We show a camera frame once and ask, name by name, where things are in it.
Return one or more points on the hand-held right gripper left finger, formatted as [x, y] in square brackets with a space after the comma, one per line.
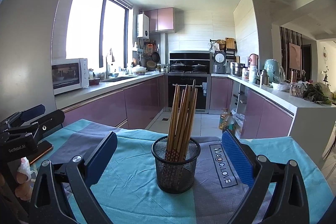
[105, 150]

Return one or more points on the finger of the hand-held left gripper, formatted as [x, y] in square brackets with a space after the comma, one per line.
[52, 117]
[32, 111]

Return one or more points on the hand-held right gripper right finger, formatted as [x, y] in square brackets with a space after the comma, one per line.
[236, 153]

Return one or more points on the bunch of wooden chopsticks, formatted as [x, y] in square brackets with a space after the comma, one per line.
[181, 121]

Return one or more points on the black mesh pen holder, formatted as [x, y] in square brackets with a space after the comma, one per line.
[176, 174]

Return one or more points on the person's left hand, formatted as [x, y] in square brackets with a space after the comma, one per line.
[23, 171]

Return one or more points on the brown smartphone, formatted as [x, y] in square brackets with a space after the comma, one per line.
[42, 151]

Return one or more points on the crumpled plastic bag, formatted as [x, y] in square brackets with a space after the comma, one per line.
[239, 123]

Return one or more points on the small clear plastic bottle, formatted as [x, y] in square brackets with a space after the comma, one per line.
[230, 123]

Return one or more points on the large cooking oil bottle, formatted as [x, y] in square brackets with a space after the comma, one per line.
[223, 120]

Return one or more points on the teal and purple tablecloth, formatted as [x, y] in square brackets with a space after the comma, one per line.
[131, 182]

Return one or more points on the white microwave oven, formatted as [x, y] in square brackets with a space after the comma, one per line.
[68, 75]

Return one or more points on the pink kitchen base cabinets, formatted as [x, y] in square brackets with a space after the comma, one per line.
[110, 106]
[265, 113]

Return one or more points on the dark red bowl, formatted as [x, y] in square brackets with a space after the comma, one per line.
[94, 81]

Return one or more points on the grey refrigerator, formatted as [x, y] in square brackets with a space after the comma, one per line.
[26, 56]

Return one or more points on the steel thermos bottle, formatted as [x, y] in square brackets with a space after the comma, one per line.
[263, 77]

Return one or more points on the white plastic jar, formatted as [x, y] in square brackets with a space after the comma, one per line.
[253, 74]

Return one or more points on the stainless steel stockpot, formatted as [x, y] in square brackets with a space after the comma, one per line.
[237, 69]

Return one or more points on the clear plastic food box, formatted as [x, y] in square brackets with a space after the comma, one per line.
[296, 90]

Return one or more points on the white casserole pot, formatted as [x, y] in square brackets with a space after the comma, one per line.
[139, 69]

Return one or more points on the green countertop appliance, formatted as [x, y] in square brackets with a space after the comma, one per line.
[273, 70]

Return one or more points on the silver rice cooker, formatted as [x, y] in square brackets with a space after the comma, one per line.
[219, 62]

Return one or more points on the black lidded cooking pot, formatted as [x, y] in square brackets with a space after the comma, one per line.
[200, 67]
[178, 67]

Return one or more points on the pink kettle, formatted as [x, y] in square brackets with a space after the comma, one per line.
[253, 60]

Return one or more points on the brown woven bowl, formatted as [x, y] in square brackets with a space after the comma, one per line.
[151, 64]

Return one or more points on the large kitchen window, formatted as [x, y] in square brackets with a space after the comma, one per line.
[86, 24]

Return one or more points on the bunch of leafy greens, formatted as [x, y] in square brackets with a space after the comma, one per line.
[316, 94]

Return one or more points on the hanging black frying pan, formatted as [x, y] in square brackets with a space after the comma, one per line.
[156, 56]

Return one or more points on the wooden cutting board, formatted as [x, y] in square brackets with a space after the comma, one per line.
[230, 44]

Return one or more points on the black built-in stove oven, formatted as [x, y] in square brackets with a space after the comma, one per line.
[181, 58]

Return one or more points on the dark slatted room divider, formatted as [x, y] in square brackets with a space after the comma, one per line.
[284, 43]

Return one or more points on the black wall storage rack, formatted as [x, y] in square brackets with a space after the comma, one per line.
[221, 47]

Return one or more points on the wall-mounted utensil rack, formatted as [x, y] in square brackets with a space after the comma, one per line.
[149, 48]

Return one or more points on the framed pink wall painting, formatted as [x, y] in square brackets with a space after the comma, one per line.
[295, 56]

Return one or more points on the white wall water heater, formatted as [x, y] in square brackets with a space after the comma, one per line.
[143, 26]

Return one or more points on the round wall clock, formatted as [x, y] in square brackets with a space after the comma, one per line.
[325, 53]

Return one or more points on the pink wall cabinet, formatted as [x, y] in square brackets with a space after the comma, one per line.
[161, 19]

